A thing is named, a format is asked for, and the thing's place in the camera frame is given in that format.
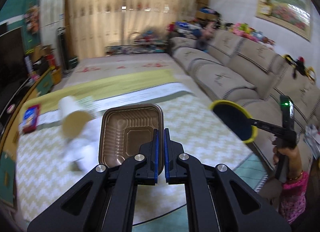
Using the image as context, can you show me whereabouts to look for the red blue snack pack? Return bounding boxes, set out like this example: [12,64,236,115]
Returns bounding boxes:
[22,104,41,134]

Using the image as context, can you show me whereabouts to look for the beige window curtains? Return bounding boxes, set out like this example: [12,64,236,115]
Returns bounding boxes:
[68,0,196,60]

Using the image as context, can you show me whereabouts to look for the black tower fan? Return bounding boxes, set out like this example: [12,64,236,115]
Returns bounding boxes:
[57,27,71,75]

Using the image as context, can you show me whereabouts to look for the yellow rimmed black trash bin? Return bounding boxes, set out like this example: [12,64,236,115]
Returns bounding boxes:
[210,100,258,144]

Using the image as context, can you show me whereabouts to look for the white tissue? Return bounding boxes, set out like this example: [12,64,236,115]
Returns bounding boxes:
[63,117,102,170]

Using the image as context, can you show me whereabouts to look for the pile of plush toys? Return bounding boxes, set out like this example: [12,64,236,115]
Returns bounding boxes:
[223,23,275,47]

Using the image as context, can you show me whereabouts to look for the white air conditioner tower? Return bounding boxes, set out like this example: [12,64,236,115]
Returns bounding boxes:
[40,0,65,49]

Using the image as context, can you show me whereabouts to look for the beige sectional sofa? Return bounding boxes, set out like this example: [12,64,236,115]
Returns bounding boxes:
[167,29,320,167]

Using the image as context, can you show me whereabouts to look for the white paper cup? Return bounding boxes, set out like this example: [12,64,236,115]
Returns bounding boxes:
[58,96,93,139]

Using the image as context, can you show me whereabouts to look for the black flat television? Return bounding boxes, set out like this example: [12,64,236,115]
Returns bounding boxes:
[0,27,28,112]

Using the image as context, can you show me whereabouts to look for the brown plastic food tray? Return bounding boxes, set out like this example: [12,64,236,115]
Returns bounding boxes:
[98,103,164,173]

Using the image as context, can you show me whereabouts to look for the floral bed cover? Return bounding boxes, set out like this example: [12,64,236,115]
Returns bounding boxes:
[65,53,189,87]

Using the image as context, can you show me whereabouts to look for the framed flower painting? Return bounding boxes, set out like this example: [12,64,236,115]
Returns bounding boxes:
[255,0,311,41]

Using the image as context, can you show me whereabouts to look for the person right hand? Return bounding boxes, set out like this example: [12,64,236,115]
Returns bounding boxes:
[273,146,303,182]

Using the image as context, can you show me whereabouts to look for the low glass shelf with books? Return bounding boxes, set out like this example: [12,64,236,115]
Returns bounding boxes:
[104,41,168,56]

